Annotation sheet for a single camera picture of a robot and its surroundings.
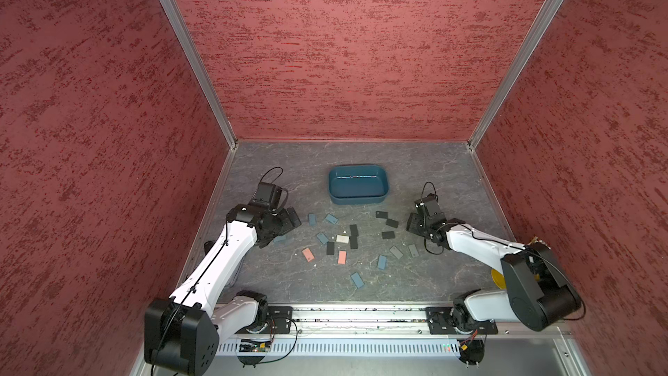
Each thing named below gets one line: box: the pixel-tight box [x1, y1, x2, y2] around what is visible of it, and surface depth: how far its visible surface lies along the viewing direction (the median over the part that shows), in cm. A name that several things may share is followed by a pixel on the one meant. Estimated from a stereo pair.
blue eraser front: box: [350, 271, 365, 289], surface depth 83 cm
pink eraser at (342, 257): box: [337, 249, 348, 265], surface depth 88 cm
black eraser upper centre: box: [349, 224, 359, 242], surface depth 94 cm
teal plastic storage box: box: [327, 163, 389, 205], surface depth 107 cm
